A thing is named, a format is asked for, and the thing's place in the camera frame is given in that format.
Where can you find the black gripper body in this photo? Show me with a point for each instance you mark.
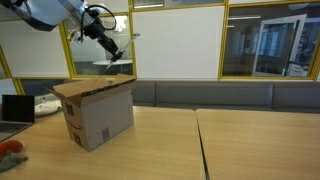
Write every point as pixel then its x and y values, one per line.
pixel 96 31

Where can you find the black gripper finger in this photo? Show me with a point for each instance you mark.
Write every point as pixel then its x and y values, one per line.
pixel 115 57
pixel 111 45

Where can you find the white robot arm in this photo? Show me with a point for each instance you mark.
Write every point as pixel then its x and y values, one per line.
pixel 40 11

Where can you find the brown cardboard shipping box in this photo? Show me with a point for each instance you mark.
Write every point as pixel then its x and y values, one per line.
pixel 100 116

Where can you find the dark open laptop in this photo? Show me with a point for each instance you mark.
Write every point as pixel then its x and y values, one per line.
pixel 16 110

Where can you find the grey upholstered bench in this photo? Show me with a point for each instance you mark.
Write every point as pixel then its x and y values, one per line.
pixel 233 95

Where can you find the red orange plush toy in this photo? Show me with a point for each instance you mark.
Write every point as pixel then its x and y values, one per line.
pixel 11 146

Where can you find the green cloth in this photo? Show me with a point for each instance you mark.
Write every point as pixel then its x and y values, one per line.
pixel 10 161

